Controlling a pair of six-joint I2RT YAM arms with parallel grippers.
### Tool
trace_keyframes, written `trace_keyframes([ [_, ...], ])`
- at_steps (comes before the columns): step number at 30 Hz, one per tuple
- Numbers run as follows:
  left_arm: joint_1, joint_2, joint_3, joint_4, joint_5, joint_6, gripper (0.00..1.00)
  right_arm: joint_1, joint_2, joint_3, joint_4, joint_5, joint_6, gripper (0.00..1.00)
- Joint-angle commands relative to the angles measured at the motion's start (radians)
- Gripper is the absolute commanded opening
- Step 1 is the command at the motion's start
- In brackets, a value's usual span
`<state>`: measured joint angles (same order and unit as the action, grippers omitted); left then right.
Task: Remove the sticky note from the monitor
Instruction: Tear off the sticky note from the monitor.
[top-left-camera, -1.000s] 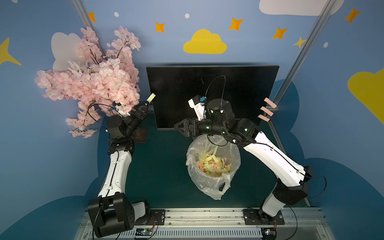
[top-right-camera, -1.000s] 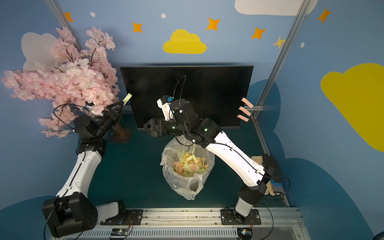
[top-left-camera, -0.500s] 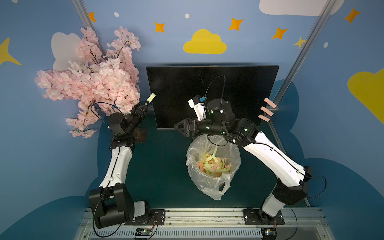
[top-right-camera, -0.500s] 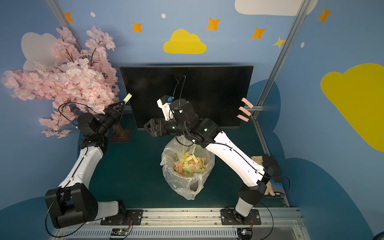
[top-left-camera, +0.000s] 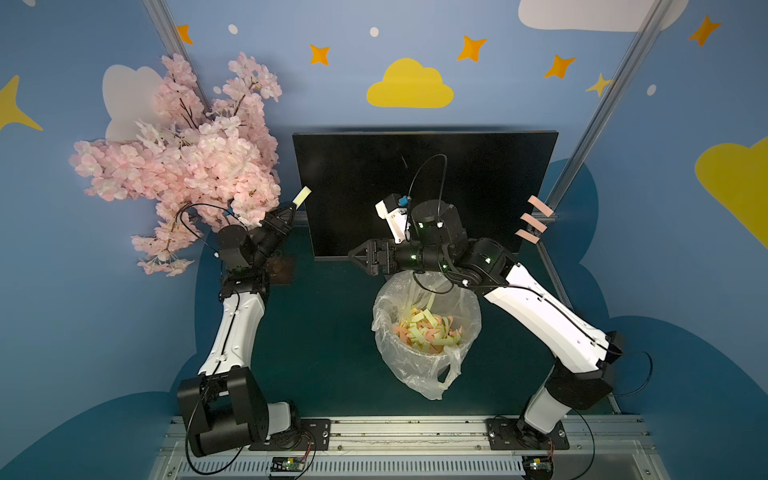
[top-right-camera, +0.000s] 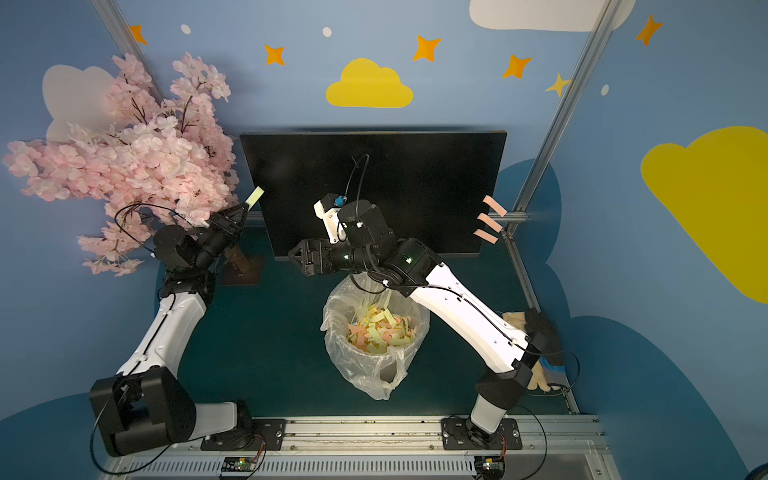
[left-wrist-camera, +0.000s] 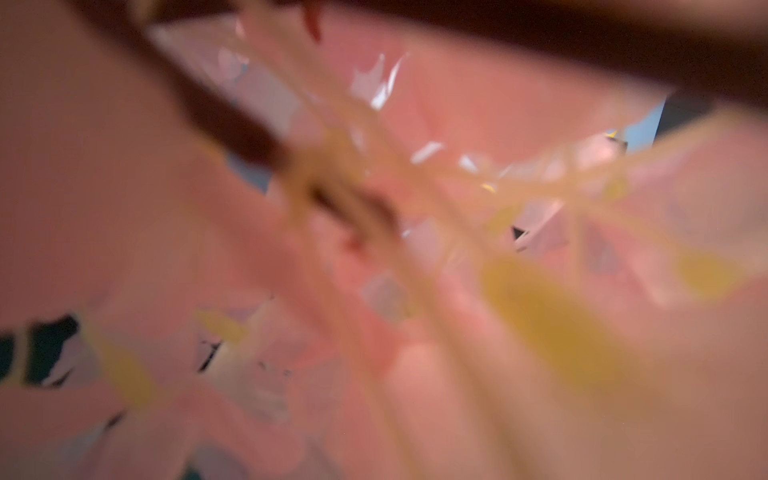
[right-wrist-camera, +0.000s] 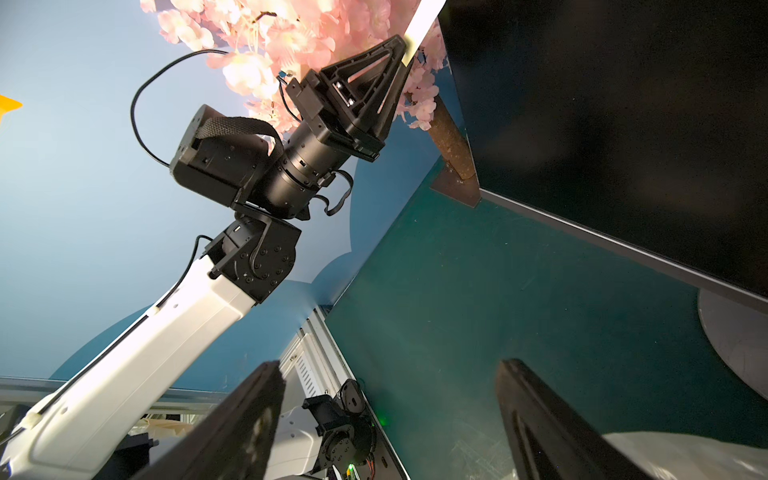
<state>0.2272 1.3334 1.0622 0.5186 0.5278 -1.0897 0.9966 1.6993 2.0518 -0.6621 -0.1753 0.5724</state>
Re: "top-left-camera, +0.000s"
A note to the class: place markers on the yellow sticky note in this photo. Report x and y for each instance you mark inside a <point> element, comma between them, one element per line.
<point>301,196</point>

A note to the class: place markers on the pile of discarded sticky notes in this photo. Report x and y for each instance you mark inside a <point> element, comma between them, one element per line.
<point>426,331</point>

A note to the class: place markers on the left circuit board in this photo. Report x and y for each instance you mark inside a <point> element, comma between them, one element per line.
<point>286,466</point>

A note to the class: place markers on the aluminium frame post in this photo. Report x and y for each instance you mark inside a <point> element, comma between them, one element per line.
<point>180,97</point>
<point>633,59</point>

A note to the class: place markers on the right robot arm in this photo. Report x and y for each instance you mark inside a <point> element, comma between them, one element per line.
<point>430,237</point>

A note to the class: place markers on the brown tree base plate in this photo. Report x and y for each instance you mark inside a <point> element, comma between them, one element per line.
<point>281,269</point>

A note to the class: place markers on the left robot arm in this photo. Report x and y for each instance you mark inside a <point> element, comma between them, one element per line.
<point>223,407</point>

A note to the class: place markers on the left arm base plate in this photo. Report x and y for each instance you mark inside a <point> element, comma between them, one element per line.
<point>317,430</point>

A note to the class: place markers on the pink cherry blossom tree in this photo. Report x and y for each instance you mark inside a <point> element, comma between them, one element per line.
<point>221,172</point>

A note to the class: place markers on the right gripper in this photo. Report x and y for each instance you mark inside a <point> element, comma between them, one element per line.
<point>381,256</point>

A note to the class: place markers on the black computer monitor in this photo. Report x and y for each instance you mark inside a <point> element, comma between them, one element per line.
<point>487,176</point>

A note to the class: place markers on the trash bin with plastic bag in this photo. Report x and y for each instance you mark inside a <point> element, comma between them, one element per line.
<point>429,375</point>

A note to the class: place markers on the circuit board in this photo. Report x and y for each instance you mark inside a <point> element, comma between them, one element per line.
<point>286,466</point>
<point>537,468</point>

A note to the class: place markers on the right aluminium frame post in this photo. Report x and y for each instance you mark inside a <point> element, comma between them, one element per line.
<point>633,59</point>

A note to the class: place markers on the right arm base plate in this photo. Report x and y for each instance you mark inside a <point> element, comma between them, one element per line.
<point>509,434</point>

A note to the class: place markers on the aluminium front rail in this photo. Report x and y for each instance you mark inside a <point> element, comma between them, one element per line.
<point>431,447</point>

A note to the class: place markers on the left aluminium frame post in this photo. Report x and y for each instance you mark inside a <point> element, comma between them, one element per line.
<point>180,97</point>

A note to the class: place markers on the pink sticky note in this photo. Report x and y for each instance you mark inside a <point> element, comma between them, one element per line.
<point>528,236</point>
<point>534,222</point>
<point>541,206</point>

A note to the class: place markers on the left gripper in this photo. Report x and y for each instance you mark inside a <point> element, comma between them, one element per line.
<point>282,217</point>

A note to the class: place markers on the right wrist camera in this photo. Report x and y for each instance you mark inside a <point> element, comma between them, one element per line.
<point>394,210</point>

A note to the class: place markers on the right circuit board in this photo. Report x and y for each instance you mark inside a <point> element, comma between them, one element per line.
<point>537,468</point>

